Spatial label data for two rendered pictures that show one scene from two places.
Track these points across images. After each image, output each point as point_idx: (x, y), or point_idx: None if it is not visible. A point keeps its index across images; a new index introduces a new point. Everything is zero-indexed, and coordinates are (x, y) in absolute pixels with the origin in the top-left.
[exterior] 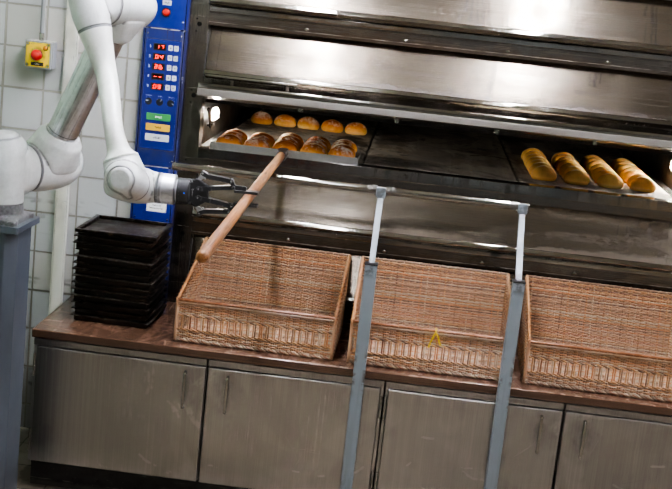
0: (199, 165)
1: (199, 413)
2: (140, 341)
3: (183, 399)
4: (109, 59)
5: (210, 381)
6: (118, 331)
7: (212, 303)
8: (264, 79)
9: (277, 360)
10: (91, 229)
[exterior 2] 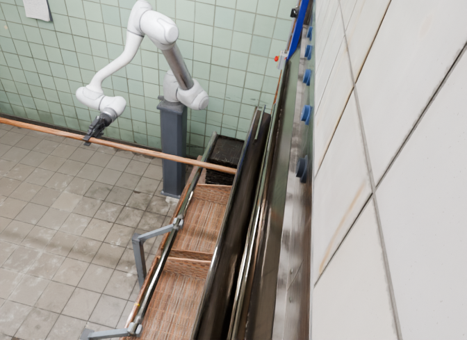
0: (210, 140)
1: None
2: (186, 185)
3: None
4: (125, 48)
5: None
6: (199, 179)
7: (183, 195)
8: (268, 127)
9: (163, 236)
10: (217, 138)
